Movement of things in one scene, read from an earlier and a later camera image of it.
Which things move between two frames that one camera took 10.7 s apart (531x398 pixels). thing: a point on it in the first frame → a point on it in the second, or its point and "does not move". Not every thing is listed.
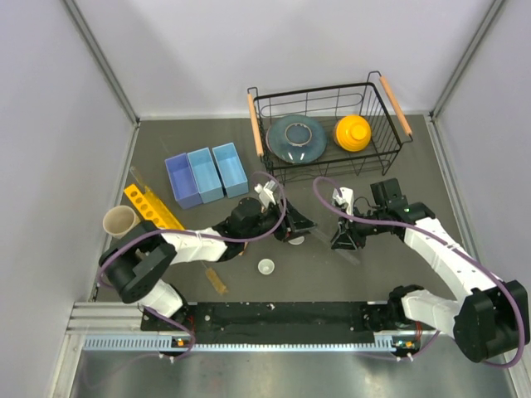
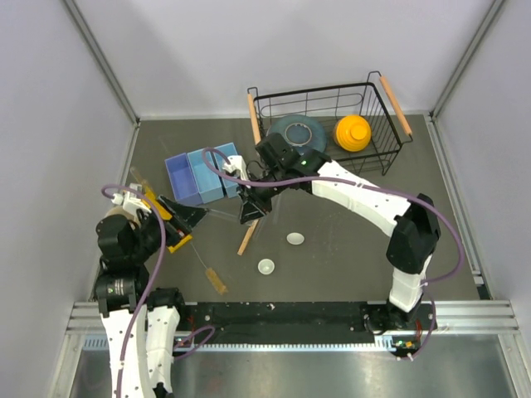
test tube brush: x=219 y=285 does not move
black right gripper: x=348 y=236 → x=250 y=211
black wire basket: x=328 y=129 does not move
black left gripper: x=293 y=224 → x=185 y=215
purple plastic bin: x=182 y=181 does not move
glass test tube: x=135 y=172 does not move
